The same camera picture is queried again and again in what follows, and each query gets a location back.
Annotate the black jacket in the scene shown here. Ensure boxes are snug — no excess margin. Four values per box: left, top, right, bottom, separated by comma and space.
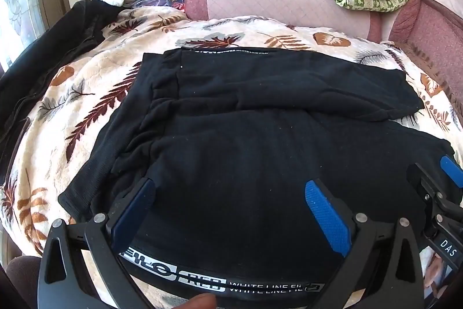
0, 0, 121, 187

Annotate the leaf print blanket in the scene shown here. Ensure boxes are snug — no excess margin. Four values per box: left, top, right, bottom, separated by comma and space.
0, 14, 463, 297

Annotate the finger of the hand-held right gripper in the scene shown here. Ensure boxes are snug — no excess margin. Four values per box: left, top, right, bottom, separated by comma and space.
407, 162, 450, 213
439, 155, 463, 187

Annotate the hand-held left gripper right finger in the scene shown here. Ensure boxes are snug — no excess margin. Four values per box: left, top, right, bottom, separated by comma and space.
304, 179, 426, 309

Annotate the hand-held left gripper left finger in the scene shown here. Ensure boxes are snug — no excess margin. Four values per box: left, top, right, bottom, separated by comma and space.
38, 178, 157, 309

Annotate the pink quilted sofa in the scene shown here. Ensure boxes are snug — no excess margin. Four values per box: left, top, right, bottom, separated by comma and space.
184, 0, 463, 123

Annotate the black sweatshirt with white print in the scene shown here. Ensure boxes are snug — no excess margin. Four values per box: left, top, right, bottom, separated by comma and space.
58, 46, 457, 308

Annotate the person's left hand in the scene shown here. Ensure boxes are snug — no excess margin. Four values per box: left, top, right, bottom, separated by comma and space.
180, 293, 218, 309

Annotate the window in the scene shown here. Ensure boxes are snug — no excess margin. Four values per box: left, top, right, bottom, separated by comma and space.
0, 0, 55, 75

